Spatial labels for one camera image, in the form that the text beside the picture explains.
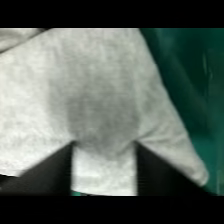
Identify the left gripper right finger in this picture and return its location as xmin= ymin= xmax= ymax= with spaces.
xmin=135 ymin=140 xmax=214 ymax=197

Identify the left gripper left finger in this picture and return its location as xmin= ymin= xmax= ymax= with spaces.
xmin=0 ymin=141 xmax=75 ymax=197

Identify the grey T-shirt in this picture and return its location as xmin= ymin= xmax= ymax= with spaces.
xmin=0 ymin=27 xmax=210 ymax=197

